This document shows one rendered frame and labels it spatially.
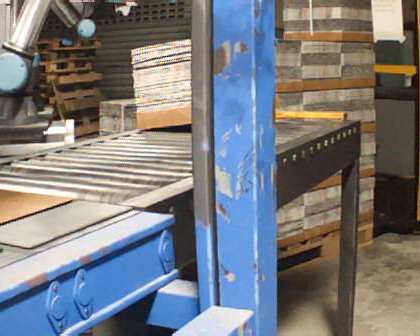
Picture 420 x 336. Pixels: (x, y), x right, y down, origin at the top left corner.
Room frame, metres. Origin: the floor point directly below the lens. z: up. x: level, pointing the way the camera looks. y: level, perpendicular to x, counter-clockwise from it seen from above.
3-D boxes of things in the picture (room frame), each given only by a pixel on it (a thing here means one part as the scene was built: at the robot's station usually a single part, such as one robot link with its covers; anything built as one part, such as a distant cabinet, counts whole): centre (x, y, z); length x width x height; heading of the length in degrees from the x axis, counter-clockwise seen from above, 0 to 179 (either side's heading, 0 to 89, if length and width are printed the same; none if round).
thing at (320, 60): (3.45, -0.15, 0.95); 0.38 x 0.29 x 0.23; 46
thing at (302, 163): (1.60, -0.05, 0.74); 1.34 x 0.05 x 0.12; 159
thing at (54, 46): (9.42, 2.90, 0.65); 1.33 x 0.94 x 1.30; 163
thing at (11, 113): (2.07, 0.78, 0.87); 0.15 x 0.15 x 0.10
